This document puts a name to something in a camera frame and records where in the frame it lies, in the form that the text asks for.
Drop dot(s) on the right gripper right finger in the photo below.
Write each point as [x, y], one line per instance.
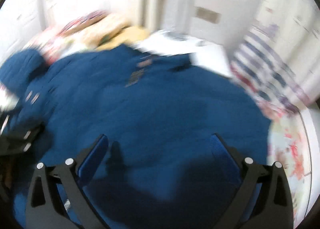
[263, 199]

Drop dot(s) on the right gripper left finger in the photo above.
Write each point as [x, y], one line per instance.
[45, 209]

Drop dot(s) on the navy blue puffer jacket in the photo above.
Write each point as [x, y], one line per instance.
[161, 170]

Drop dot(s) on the floral bed quilt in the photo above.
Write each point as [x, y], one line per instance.
[287, 136]

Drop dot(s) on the peach patterned pillow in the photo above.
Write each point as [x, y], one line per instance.
[102, 31]

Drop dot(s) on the embroidered patterned pillow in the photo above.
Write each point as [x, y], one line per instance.
[83, 22]

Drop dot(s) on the sailboat print curtain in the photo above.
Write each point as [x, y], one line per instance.
[277, 62]

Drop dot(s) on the yellow pillow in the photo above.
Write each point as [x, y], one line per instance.
[127, 36]

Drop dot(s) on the white nightstand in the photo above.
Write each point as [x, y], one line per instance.
[205, 54]

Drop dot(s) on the wall switch socket panel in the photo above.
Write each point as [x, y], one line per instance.
[208, 15]

